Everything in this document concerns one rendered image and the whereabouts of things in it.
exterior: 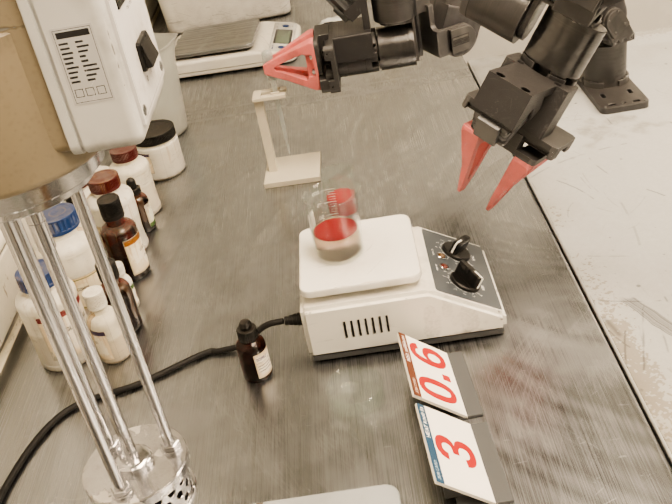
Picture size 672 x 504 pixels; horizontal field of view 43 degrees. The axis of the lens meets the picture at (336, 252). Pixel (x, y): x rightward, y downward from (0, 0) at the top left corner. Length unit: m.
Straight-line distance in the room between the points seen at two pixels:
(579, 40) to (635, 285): 0.28
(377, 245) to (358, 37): 0.35
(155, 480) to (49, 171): 0.23
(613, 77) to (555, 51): 0.56
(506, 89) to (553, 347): 0.27
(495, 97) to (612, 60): 0.62
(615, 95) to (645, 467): 0.71
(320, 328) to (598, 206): 0.40
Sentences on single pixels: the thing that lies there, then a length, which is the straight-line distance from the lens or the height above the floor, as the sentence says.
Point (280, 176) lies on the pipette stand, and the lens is 1.21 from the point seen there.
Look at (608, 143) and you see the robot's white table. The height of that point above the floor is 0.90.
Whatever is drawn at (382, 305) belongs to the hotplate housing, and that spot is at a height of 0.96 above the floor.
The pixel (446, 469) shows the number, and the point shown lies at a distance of 0.70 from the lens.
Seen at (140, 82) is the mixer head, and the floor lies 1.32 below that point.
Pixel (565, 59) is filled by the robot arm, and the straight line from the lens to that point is 0.80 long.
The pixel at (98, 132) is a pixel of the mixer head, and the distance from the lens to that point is 0.39.
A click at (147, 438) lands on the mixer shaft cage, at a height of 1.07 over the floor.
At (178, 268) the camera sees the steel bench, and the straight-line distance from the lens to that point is 1.07.
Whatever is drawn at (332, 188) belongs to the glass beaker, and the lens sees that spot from 0.85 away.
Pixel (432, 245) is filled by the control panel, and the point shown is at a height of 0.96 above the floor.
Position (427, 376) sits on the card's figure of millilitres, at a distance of 0.79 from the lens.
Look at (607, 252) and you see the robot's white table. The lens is 0.99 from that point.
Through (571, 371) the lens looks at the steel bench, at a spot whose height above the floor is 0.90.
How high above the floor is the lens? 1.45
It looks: 32 degrees down
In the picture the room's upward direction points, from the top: 11 degrees counter-clockwise
